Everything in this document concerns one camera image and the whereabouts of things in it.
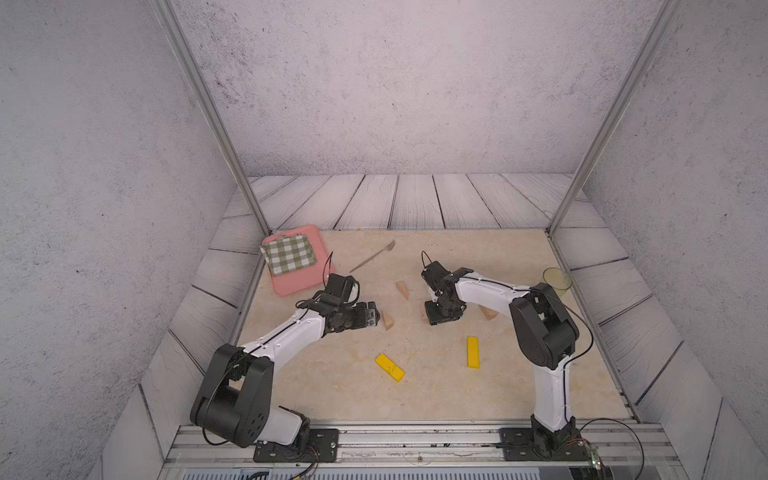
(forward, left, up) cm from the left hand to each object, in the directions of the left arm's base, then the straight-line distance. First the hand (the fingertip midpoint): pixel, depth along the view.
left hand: (373, 318), depth 88 cm
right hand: (+3, -19, -7) cm, 21 cm away
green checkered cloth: (+31, +33, -6) cm, 45 cm away
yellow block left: (-12, -5, -6) cm, 14 cm away
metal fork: (+28, +2, -7) cm, 29 cm away
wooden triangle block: (+14, -9, -5) cm, 18 cm away
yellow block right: (-8, -29, -7) cm, 31 cm away
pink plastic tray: (+21, +23, -7) cm, 32 cm away
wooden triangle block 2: (+2, -4, -5) cm, 7 cm away
